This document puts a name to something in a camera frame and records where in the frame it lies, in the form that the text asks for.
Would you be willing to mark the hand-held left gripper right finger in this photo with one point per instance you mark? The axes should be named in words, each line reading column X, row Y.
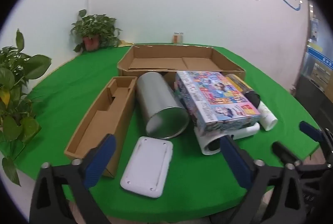
column 234, row 161

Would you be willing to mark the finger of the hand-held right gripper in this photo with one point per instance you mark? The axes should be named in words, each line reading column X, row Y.
column 282, row 151
column 311, row 130

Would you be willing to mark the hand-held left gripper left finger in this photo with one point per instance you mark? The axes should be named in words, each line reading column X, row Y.
column 100, row 159

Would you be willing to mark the colourful printed box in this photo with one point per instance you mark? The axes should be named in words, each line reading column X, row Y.
column 216, row 94

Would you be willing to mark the clear jar with yellow label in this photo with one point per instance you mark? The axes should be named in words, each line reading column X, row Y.
column 242, row 85

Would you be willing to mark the silver metal can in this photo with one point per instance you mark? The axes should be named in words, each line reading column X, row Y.
column 153, row 94

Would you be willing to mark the large shallow cardboard box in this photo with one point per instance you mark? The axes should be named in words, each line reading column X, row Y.
column 156, row 65

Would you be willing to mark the dark cabinet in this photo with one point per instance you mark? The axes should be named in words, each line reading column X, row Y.
column 312, row 109

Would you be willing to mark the white plastic device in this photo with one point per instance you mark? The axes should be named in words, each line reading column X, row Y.
column 244, row 131

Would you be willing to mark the white spray bottle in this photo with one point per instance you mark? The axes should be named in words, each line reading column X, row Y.
column 266, row 114

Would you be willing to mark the narrow cardboard box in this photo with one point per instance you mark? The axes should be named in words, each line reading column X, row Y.
column 122, row 120

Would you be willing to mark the white plastic lid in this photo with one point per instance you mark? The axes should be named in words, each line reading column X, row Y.
column 145, row 166

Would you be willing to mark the glass office partition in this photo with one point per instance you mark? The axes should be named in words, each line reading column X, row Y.
column 317, row 57

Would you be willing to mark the large leafy plant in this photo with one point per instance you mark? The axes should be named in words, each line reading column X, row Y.
column 33, row 65

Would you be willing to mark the small potted plant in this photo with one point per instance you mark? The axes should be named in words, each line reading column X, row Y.
column 91, row 42

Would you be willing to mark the small glass jar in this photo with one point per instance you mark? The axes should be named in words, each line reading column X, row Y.
column 178, row 38

